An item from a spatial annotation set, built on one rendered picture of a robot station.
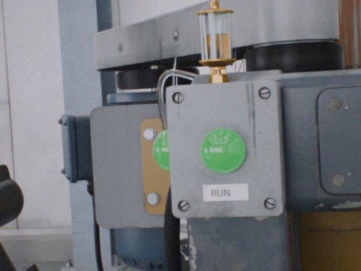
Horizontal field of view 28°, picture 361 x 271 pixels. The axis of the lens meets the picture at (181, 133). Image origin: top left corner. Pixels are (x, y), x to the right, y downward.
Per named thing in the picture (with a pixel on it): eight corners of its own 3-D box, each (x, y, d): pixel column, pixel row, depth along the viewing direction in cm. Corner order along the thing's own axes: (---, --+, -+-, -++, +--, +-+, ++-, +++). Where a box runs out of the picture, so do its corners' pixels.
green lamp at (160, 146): (149, 174, 49) (147, 130, 49) (159, 169, 52) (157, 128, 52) (186, 172, 49) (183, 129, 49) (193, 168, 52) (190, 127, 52)
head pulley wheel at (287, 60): (241, 76, 63) (239, 48, 63) (251, 78, 72) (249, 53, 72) (346, 70, 61) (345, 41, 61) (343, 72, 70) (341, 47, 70)
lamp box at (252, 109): (172, 218, 49) (164, 86, 48) (184, 207, 53) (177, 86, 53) (283, 216, 47) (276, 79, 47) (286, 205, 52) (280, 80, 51)
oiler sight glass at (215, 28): (199, 59, 55) (196, 13, 55) (204, 61, 57) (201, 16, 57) (231, 57, 54) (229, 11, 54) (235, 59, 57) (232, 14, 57)
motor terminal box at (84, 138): (68, 201, 96) (63, 115, 95) (62, 193, 106) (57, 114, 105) (130, 196, 98) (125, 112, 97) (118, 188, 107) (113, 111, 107)
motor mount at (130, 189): (93, 230, 94) (85, 107, 93) (107, 221, 101) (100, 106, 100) (311, 227, 89) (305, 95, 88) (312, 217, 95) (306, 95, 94)
